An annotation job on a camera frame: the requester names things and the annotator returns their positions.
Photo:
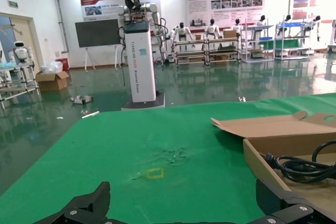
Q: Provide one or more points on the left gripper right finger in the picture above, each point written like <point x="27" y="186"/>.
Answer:
<point x="283" y="205"/>

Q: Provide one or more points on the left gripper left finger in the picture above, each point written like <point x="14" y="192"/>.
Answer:
<point x="89" y="205"/>

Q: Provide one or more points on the cardboard box with torn edge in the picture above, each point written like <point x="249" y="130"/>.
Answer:
<point x="275" y="129"/>

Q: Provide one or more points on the open cardboard box on floor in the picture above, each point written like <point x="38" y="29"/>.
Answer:
<point x="52" y="85"/>

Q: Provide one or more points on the closed cardboard box on rack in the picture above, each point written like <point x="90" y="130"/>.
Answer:
<point x="230" y="33"/>

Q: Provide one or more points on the green table cloth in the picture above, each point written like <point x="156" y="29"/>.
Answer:
<point x="131" y="134"/>

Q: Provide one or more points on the grey junk on floor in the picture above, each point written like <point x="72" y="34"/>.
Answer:
<point x="81" y="100"/>

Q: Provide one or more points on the small shiny metal object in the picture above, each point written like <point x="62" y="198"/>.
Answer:
<point x="242" y="99"/>

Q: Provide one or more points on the white pipe rack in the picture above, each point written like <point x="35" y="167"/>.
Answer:
<point x="19" y="94"/>

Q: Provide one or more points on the clear plastic bags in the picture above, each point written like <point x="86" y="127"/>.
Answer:
<point x="51" y="68"/>

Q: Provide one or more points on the red bin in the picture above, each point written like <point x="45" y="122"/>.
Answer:
<point x="64" y="64"/>

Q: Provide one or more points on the green panel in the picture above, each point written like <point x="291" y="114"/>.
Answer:
<point x="291" y="45"/>

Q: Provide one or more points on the blue plastic bin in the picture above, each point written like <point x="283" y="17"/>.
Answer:
<point x="265" y="38"/>

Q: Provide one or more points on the small white round-head robot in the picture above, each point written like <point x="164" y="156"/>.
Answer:
<point x="20" y="52"/>

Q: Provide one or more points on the dark screen on stand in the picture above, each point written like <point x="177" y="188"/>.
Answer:
<point x="95" y="33"/>

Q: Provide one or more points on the pipe rack with wooden shelves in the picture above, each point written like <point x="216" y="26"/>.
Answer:
<point x="189" y="42"/>
<point x="223" y="40"/>

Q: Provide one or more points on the white metal shelf rack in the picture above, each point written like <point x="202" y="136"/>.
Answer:
<point x="258" y="26"/>

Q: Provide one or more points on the white rack with blue top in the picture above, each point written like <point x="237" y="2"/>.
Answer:
<point x="291" y="24"/>

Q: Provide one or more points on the white black humanoid robot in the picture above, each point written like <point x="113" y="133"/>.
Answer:
<point x="181" y="32"/>
<point x="212" y="31"/>
<point x="237" y="28"/>
<point x="288" y="18"/>
<point x="261" y="22"/>
<point x="317" y="19"/>

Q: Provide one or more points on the green exit sign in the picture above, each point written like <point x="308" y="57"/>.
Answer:
<point x="13" y="3"/>

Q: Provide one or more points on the beige door with frame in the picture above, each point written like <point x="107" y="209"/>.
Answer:
<point x="25" y="28"/>

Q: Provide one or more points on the grey wall conduit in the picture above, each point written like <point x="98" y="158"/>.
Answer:
<point x="60" y="11"/>

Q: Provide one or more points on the wall poster with robot photo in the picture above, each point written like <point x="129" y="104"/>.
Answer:
<point x="105" y="6"/>

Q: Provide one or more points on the wall poster with red pictures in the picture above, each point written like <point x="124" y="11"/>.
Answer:
<point x="302" y="3"/>

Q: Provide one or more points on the wide red white wall poster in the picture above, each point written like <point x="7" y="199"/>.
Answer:
<point x="199" y="6"/>

